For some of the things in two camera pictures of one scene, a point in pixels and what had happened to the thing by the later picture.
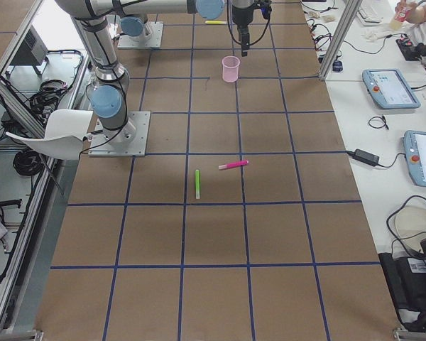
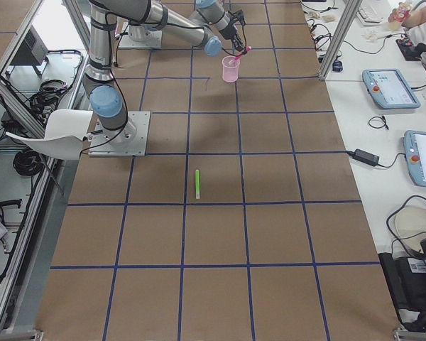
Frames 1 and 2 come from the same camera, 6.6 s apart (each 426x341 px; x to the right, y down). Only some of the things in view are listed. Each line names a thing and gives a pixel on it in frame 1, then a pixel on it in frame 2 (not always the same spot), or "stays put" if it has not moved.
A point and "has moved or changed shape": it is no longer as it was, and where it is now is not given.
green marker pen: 197,184 stays put
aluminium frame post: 340,35 stays put
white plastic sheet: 65,135 stays put
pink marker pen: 234,164 has moved or changed shape
